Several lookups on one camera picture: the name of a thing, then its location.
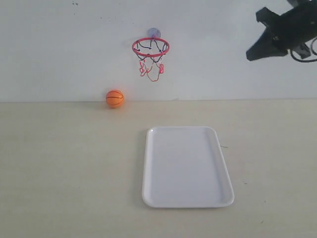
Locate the small orange basketball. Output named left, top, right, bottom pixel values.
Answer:
left=106, top=90, right=124, bottom=109

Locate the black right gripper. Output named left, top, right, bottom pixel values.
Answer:
left=246, top=0, right=317, bottom=61

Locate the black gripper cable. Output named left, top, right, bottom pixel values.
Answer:
left=289, top=37, right=317, bottom=62

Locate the red mini basketball hoop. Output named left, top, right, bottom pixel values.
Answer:
left=131, top=28, right=170, bottom=82

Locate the white plastic tray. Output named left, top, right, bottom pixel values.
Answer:
left=142, top=125, right=235, bottom=209

